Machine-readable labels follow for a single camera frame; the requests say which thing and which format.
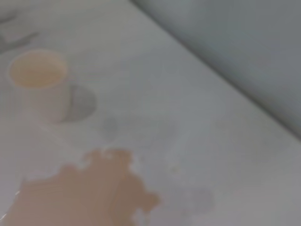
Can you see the white paper cup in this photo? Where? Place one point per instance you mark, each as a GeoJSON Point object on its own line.
{"type": "Point", "coordinates": [44, 91]}

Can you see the brown water stain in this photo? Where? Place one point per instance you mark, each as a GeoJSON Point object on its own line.
{"type": "Point", "coordinates": [82, 193]}

